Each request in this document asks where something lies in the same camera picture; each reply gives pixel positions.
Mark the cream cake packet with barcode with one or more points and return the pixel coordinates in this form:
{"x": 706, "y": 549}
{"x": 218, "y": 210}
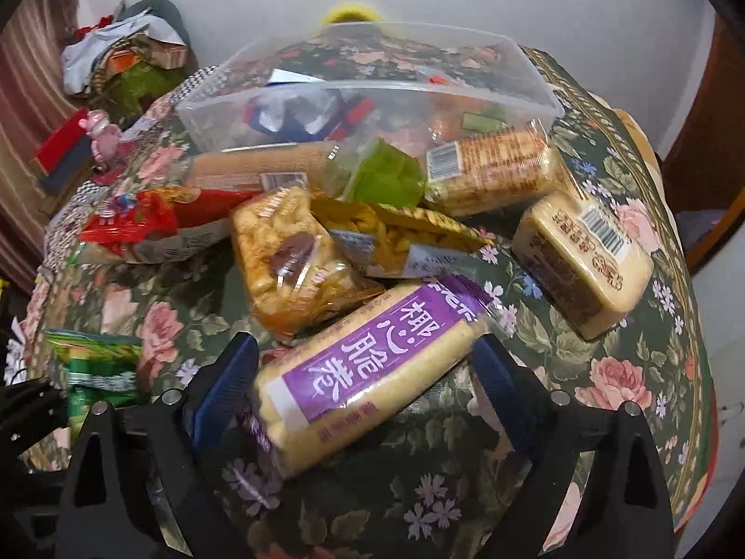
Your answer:
{"x": 576, "y": 268}

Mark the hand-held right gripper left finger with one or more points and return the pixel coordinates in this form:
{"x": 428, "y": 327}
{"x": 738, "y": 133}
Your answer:
{"x": 233, "y": 372}

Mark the beige blanket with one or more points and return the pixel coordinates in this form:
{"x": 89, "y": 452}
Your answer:
{"x": 637, "y": 140}

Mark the checkered cloth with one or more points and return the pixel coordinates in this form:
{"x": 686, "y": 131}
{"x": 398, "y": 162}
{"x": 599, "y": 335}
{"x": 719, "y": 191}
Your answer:
{"x": 198, "y": 81}

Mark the puffed rice snack packet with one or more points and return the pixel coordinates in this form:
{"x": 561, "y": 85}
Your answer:
{"x": 279, "y": 268}

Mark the blue white snack packet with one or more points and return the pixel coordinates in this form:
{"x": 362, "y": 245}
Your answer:
{"x": 291, "y": 110}

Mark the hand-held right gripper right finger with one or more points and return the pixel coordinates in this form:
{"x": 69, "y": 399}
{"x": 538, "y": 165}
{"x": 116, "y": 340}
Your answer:
{"x": 495, "y": 361}

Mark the striped brown curtain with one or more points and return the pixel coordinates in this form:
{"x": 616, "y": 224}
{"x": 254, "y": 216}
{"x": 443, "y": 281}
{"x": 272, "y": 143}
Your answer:
{"x": 23, "y": 87}

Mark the red box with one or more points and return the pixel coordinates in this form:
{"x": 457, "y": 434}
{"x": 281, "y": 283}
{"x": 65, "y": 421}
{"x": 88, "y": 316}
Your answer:
{"x": 64, "y": 140}

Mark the pile of clothes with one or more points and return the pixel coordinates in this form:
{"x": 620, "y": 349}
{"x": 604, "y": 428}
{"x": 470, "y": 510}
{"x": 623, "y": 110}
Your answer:
{"x": 116, "y": 46}

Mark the pink plush toy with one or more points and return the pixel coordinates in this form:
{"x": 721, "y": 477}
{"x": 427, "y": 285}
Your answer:
{"x": 102, "y": 134}

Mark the red snack packet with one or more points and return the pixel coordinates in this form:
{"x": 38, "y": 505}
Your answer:
{"x": 134, "y": 221}

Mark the floral green blanket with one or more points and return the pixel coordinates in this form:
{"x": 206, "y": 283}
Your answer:
{"x": 582, "y": 372}

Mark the green snack packet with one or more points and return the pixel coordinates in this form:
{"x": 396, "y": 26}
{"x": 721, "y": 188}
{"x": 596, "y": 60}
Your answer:
{"x": 99, "y": 361}

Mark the long brown biscuit packet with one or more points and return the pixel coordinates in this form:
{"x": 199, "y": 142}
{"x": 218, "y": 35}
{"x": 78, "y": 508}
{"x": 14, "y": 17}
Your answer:
{"x": 250, "y": 166}

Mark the wooden door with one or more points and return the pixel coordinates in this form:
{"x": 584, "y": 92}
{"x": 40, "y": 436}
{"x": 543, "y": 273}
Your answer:
{"x": 721, "y": 128}

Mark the green jelly cup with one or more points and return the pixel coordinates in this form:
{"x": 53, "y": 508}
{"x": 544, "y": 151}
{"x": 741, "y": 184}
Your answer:
{"x": 384, "y": 177}

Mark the purple label cracker packet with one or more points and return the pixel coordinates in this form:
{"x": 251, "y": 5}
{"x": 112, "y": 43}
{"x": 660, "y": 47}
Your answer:
{"x": 361, "y": 372}

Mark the clear plastic container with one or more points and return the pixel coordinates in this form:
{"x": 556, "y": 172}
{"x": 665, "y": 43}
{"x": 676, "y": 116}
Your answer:
{"x": 407, "y": 58}

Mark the yellow noodle snack packet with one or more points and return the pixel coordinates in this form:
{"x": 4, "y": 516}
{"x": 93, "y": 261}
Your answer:
{"x": 396, "y": 239}

